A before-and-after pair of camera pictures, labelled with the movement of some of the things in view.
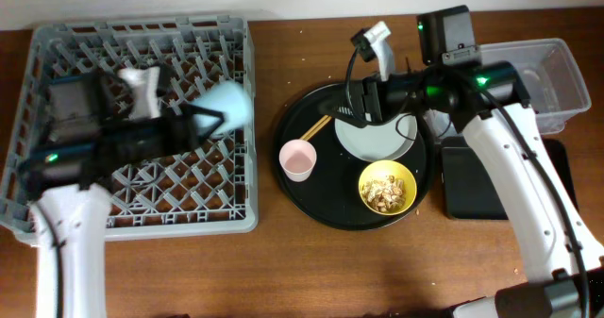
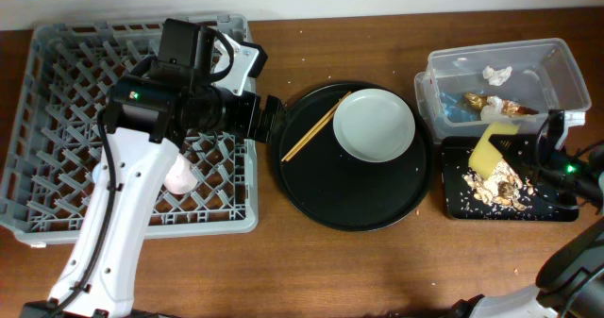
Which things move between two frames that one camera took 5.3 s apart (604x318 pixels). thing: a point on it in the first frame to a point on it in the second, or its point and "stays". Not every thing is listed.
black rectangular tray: [469, 191] stays
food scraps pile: [385, 194] to [501, 187]
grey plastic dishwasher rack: [210, 187] stays
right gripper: [357, 116] to [528, 160]
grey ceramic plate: [378, 142] stays
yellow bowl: [387, 188] to [485, 156]
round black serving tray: [324, 180] stays
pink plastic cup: [297, 159] to [181, 177]
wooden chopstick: [318, 127] stays
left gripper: [190, 140] to [266, 126]
